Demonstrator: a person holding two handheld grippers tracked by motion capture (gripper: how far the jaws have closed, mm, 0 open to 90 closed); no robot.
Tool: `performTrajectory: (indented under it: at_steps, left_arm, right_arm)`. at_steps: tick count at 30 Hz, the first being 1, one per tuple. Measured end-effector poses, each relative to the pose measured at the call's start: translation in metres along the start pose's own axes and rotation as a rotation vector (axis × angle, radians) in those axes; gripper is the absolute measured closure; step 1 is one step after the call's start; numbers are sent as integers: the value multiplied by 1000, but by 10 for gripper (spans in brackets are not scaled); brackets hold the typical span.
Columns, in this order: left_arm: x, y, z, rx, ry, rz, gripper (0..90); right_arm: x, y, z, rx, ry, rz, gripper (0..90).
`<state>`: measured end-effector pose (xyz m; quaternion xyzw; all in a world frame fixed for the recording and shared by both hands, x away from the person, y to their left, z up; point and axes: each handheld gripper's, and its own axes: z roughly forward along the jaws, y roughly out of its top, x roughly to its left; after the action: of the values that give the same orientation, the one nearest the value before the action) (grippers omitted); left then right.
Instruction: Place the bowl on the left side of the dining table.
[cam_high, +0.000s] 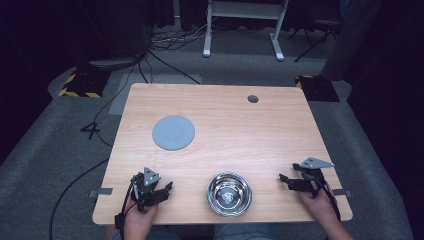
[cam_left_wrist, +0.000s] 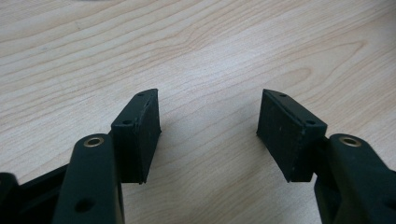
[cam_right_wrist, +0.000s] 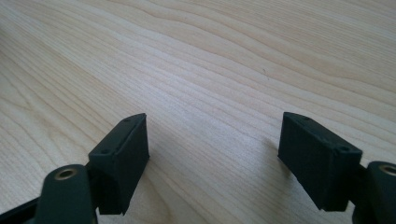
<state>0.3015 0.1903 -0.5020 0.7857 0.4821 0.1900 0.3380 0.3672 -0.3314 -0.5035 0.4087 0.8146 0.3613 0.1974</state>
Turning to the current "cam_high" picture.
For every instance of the person's left hand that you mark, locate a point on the person's left hand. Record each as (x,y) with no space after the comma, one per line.
(139,216)

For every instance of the black flat stand base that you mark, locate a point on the black flat stand base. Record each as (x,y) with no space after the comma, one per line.
(115,62)

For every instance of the white metal stand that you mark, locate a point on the white metal stand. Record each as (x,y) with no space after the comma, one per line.
(246,10)

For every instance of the grey tape strip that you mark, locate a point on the grey tape strip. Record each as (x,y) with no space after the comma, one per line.
(101,192)
(341,192)

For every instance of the person's right hand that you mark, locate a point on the person's right hand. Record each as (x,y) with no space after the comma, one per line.
(316,206)

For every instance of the black tripod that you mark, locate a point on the black tripod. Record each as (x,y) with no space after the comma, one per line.
(316,30)

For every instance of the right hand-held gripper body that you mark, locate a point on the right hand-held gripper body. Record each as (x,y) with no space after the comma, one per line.
(313,176)

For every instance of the black yellow striped base plate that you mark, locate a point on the black yellow striped base plate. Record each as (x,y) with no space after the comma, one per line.
(318,88)
(85,83)

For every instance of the shiny steel bowl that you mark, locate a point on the shiny steel bowl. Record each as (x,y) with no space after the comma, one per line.
(229,194)

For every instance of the grey round plate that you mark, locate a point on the grey round plate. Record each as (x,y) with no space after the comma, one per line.
(173,132)

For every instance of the person's blue jeans legs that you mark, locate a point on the person's blue jeans legs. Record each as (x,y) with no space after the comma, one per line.
(245,232)

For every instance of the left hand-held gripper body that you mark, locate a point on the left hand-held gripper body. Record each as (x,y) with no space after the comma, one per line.
(146,190)

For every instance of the black floor tape marker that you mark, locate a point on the black floor tape marker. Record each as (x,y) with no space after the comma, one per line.
(91,128)

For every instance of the grey curtain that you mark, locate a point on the grey curtain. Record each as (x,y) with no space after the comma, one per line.
(353,36)

